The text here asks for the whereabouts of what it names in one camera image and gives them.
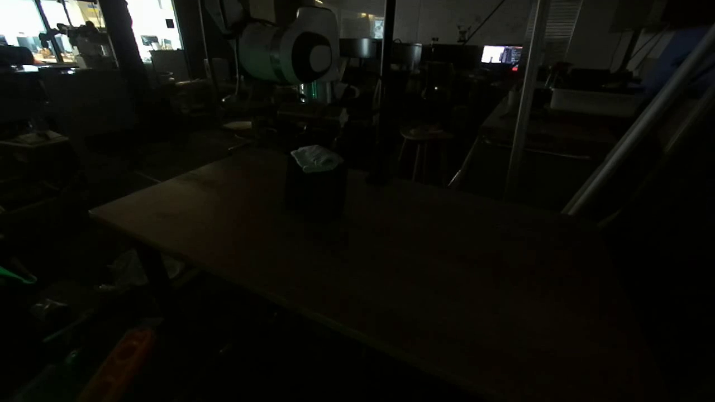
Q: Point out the orange tool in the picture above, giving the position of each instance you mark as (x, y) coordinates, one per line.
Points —
(118, 362)

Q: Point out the round stool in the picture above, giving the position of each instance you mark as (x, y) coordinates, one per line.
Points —
(426, 146)

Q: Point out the slanted silver metal bar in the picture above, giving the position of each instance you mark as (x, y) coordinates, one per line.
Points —
(640, 127)

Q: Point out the thin black pole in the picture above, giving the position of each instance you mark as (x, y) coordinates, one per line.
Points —
(387, 90)

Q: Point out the white metal pole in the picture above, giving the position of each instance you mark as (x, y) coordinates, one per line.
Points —
(526, 97)

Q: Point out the grey towel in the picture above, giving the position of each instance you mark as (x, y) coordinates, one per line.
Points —
(315, 157)

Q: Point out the lit computer monitor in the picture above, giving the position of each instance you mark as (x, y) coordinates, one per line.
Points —
(501, 54)

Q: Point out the black box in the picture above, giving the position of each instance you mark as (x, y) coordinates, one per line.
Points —
(315, 191)

